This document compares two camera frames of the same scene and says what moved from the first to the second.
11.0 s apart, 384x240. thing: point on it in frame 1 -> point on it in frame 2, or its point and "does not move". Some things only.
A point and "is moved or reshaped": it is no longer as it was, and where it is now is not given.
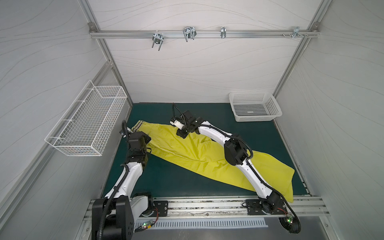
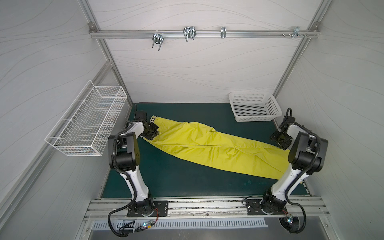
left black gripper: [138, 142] -> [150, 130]
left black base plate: [160, 208] does not move
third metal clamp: [223, 32] does not move
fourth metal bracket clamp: [296, 32] does not move
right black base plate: [254, 207] does not move
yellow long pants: [200, 154] is moved or reshaped
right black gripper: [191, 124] -> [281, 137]
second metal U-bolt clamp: [189, 32] does not move
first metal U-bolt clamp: [157, 38] does not move
